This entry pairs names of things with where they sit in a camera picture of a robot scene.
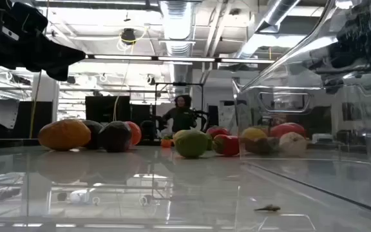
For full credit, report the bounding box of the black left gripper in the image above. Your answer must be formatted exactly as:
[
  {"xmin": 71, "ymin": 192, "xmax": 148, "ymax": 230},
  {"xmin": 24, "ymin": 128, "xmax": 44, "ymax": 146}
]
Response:
[{"xmin": 0, "ymin": 0, "xmax": 87, "ymax": 82}]

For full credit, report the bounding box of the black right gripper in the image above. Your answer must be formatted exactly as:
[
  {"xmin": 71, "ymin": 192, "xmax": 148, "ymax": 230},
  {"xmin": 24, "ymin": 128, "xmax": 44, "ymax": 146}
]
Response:
[{"xmin": 304, "ymin": 0, "xmax": 371, "ymax": 95}]

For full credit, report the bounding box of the orange-yellow oval fruit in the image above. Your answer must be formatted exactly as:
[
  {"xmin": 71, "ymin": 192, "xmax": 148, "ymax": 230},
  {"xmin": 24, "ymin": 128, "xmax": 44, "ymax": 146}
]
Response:
[{"xmin": 37, "ymin": 119, "xmax": 92, "ymax": 151}]

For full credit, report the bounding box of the dark oval avocado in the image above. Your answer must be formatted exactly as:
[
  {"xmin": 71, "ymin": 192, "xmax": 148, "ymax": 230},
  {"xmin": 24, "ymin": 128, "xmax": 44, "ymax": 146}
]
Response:
[{"xmin": 81, "ymin": 119, "xmax": 104, "ymax": 150}]

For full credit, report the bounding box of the white onion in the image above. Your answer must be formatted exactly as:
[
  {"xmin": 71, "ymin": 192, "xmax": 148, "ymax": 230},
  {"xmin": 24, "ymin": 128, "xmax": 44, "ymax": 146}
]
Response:
[{"xmin": 278, "ymin": 131, "xmax": 308, "ymax": 157}]

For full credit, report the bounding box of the dark round avocado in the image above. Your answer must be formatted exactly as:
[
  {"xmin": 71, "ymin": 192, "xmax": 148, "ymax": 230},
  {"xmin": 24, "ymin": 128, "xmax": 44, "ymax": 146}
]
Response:
[{"xmin": 98, "ymin": 121, "xmax": 133, "ymax": 153}]

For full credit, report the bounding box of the yellow lemon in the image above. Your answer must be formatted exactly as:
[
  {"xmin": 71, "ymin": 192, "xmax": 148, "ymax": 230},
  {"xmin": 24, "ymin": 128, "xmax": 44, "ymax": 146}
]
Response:
[{"xmin": 240, "ymin": 126, "xmax": 268, "ymax": 141}]

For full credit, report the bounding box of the brown potato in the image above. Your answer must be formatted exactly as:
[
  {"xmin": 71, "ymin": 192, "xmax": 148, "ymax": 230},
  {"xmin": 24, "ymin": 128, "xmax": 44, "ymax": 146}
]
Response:
[{"xmin": 243, "ymin": 137, "xmax": 280, "ymax": 155}]

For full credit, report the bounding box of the orange-red round fruit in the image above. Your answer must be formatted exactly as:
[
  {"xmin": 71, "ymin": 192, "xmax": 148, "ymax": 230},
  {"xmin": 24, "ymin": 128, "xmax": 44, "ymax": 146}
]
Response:
[{"xmin": 124, "ymin": 121, "xmax": 142, "ymax": 146}]

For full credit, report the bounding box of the yellow fruit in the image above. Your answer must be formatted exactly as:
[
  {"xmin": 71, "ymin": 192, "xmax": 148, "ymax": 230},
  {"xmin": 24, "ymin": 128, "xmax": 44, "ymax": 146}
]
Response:
[{"xmin": 172, "ymin": 130, "xmax": 189, "ymax": 142}]

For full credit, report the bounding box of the green lime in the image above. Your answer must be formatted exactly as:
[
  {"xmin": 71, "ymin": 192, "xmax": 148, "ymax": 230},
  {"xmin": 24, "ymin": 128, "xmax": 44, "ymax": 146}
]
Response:
[{"xmin": 174, "ymin": 130, "xmax": 209, "ymax": 159}]

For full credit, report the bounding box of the white building column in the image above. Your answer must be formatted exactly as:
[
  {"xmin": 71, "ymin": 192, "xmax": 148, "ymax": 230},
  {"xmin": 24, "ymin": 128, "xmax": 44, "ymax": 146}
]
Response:
[{"xmin": 32, "ymin": 72, "xmax": 60, "ymax": 123}]

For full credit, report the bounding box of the black partition panel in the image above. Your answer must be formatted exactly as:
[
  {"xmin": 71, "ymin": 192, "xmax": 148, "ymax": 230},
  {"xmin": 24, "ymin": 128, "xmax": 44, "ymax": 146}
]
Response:
[{"xmin": 19, "ymin": 101, "xmax": 53, "ymax": 139}]

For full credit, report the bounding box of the black computer monitor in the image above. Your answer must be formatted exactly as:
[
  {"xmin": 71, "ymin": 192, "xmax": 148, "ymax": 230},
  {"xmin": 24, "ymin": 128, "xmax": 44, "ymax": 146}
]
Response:
[{"xmin": 84, "ymin": 95, "xmax": 131, "ymax": 125}]

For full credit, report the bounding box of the long led light bar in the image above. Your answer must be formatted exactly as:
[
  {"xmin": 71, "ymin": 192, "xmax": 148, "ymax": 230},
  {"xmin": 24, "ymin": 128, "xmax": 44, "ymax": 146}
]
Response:
[{"xmin": 84, "ymin": 53, "xmax": 275, "ymax": 64}]

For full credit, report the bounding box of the clear plastic basket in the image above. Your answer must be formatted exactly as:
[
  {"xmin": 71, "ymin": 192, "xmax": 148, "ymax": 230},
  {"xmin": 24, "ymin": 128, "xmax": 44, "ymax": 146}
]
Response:
[{"xmin": 232, "ymin": 0, "xmax": 371, "ymax": 217}]

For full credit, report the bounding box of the black office chair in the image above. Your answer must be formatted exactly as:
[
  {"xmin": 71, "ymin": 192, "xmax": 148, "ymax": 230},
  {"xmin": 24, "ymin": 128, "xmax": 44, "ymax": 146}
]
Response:
[{"xmin": 140, "ymin": 120, "xmax": 157, "ymax": 141}]

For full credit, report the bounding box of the white poster board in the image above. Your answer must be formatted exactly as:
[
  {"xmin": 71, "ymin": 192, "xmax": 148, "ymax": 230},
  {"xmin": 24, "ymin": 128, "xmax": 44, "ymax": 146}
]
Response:
[{"xmin": 219, "ymin": 100, "xmax": 238, "ymax": 142}]

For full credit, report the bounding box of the black cabinet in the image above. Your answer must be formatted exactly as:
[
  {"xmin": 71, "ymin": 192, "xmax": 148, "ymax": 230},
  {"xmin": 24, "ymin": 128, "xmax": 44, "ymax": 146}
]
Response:
[{"xmin": 207, "ymin": 105, "xmax": 220, "ymax": 130}]

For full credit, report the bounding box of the person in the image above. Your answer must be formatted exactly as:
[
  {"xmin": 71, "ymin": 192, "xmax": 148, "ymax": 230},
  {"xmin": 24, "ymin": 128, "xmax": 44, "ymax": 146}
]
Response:
[{"xmin": 161, "ymin": 94, "xmax": 205, "ymax": 133}]

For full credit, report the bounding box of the small brown stem piece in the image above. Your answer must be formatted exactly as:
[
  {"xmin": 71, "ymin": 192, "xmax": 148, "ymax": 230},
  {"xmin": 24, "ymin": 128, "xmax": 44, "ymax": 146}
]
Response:
[{"xmin": 253, "ymin": 204, "xmax": 281, "ymax": 213}]

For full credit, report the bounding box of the yellow hanging cable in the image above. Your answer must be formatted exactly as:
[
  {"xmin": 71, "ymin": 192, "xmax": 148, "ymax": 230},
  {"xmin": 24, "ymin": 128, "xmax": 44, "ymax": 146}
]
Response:
[{"xmin": 29, "ymin": 69, "xmax": 43, "ymax": 139}]

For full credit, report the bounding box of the pale hanging cable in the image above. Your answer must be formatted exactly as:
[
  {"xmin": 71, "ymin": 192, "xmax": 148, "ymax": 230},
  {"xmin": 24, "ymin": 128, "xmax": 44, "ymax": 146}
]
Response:
[{"xmin": 113, "ymin": 41, "xmax": 133, "ymax": 122}]

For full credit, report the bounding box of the black ceiling camera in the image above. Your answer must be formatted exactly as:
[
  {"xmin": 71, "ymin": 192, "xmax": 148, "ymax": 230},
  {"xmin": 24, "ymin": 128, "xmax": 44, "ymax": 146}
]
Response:
[{"xmin": 120, "ymin": 28, "xmax": 137, "ymax": 45}]

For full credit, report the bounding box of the slanted silver air duct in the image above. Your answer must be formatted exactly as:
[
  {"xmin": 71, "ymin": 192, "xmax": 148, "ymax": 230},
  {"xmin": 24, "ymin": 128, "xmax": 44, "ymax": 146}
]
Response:
[{"xmin": 236, "ymin": 0, "xmax": 302, "ymax": 61}]

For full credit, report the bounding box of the silver ventilation duct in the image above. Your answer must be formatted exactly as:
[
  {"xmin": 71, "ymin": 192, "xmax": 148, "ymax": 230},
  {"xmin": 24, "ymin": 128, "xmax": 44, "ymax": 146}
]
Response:
[{"xmin": 159, "ymin": 0, "xmax": 195, "ymax": 84}]

